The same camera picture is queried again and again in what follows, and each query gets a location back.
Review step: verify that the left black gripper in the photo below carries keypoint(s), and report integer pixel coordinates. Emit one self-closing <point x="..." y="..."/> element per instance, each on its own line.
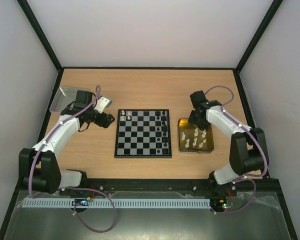
<point x="105" y="122"/>

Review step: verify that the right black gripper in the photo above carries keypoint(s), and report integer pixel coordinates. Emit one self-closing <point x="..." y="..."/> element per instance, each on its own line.
<point x="198" y="120"/>

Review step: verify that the gold metal tin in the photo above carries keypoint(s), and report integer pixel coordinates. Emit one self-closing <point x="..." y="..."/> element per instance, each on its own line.
<point x="192" y="139"/>

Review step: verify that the black magnetic chess board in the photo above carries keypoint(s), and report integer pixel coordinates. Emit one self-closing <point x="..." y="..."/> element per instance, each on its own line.
<point x="146" y="135"/>

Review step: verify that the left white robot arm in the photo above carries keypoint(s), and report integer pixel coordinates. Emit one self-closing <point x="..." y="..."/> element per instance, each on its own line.
<point x="38" y="169"/>

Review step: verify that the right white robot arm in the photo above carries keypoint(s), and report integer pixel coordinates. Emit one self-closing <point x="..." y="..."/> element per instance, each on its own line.
<point x="248" y="149"/>

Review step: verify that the silver metal tray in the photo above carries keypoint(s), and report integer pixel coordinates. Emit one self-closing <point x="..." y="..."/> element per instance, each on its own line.
<point x="63" y="97"/>

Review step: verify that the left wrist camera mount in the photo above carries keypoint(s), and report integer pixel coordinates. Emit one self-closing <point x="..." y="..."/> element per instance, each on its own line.
<point x="102" y="103"/>

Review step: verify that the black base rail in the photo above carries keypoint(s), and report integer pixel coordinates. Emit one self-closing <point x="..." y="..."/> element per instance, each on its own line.
<point x="194" y="187"/>

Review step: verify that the white slotted cable duct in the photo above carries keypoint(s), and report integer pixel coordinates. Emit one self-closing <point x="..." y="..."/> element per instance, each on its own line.
<point x="119" y="203"/>

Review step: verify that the black frame enclosure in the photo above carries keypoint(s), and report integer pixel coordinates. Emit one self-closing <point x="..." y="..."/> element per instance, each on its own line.
<point x="28" y="12"/>

